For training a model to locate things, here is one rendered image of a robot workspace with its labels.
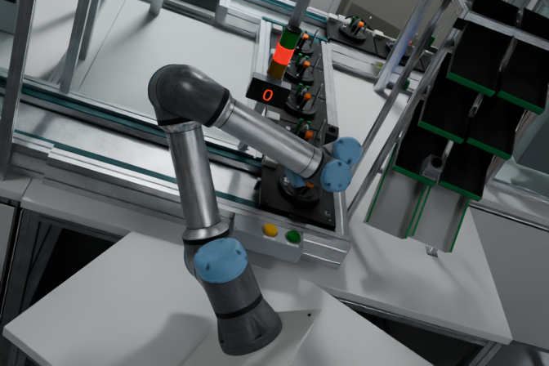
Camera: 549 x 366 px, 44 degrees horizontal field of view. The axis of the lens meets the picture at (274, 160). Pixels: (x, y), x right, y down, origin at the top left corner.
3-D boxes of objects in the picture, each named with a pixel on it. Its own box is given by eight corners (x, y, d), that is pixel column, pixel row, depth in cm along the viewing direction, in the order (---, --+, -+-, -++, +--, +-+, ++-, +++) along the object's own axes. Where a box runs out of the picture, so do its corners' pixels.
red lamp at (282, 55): (288, 66, 195) (295, 52, 192) (272, 60, 194) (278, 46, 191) (288, 58, 199) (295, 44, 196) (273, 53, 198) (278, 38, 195)
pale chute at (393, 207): (402, 239, 205) (406, 238, 201) (362, 222, 204) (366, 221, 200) (432, 156, 211) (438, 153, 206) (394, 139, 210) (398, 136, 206)
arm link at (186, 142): (200, 299, 158) (150, 69, 148) (186, 281, 172) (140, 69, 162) (248, 284, 162) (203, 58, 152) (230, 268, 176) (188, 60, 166)
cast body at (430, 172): (431, 185, 195) (442, 174, 190) (417, 179, 195) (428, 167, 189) (437, 162, 200) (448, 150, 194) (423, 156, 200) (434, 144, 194)
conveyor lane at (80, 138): (322, 252, 207) (335, 229, 202) (48, 171, 192) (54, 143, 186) (319, 194, 231) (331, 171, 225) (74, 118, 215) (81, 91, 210)
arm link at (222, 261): (220, 320, 148) (197, 266, 145) (205, 301, 160) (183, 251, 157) (268, 295, 151) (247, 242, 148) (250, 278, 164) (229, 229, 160)
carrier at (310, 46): (322, 73, 283) (334, 48, 276) (268, 55, 279) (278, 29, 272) (320, 48, 303) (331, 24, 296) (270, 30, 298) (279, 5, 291)
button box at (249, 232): (296, 264, 193) (304, 249, 189) (226, 243, 189) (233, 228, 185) (296, 247, 198) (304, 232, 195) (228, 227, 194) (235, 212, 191)
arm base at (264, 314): (270, 350, 148) (255, 312, 145) (212, 359, 154) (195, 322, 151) (289, 313, 161) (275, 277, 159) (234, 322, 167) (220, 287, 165)
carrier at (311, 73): (324, 104, 263) (336, 77, 256) (266, 84, 259) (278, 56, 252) (322, 74, 283) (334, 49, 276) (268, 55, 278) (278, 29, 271)
